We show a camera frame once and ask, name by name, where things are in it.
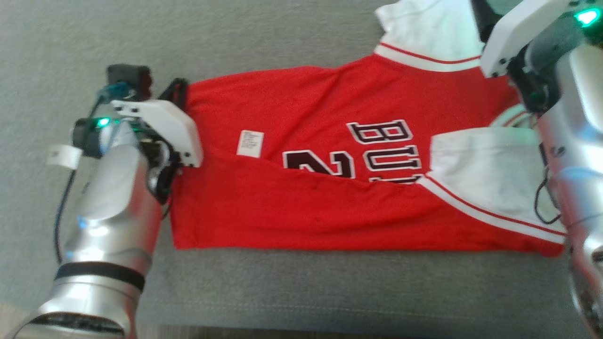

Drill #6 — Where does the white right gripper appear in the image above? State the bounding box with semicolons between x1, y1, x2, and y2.
470;0;586;79

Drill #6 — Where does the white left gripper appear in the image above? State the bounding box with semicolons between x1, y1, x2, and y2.
111;77;204;169

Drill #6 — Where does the red and white jersey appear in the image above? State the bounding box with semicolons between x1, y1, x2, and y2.
169;0;567;258

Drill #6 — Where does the large grey sofa seat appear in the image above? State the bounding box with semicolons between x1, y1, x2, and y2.
0;0;603;339

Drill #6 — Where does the left arm cable teal plug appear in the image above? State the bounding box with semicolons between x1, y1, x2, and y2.
53;83;130;264

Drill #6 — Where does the white left cable tag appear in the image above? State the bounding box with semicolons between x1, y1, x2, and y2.
47;144;82;170

